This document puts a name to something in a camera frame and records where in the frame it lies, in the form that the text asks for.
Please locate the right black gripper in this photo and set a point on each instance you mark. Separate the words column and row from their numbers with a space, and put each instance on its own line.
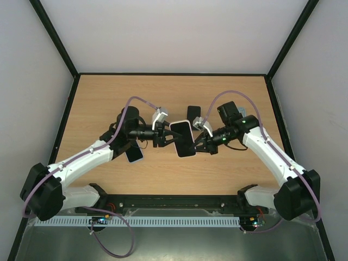
column 212, row 144

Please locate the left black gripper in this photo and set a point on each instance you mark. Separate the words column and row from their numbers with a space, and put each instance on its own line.
column 159, row 137

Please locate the black phone white edge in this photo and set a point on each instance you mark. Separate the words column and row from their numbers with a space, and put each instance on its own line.
column 184, row 145

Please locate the dark blue phone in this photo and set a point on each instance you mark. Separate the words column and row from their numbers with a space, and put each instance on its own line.
column 193, row 112

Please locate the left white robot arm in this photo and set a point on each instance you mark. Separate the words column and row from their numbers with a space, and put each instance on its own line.
column 47, row 189

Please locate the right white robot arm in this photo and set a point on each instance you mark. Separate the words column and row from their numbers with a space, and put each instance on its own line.
column 299, row 189

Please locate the phone in blue case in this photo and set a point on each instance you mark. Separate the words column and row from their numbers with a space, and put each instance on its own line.
column 134, row 154

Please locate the right controller board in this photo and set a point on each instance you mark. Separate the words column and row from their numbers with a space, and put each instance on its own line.
column 255, row 221

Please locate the controller board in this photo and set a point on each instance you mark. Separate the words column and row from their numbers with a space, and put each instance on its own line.
column 100, row 220
column 255, row 221

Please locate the left controller board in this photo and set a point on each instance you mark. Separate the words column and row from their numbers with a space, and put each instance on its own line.
column 100, row 220

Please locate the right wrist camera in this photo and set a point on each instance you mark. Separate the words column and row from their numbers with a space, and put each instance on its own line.
column 201, row 124

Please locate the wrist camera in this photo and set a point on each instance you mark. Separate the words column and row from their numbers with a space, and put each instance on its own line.
column 159, row 116
column 201, row 124

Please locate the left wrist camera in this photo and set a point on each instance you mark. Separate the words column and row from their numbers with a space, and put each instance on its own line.
column 159, row 116

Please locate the white slotted cable duct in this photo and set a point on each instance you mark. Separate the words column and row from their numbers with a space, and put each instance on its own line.
column 144, row 221

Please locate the black mounting rail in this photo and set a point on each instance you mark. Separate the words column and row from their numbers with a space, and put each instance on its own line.
column 230, row 204

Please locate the black aluminium frame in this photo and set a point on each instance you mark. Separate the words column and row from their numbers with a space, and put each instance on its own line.
column 49, row 27

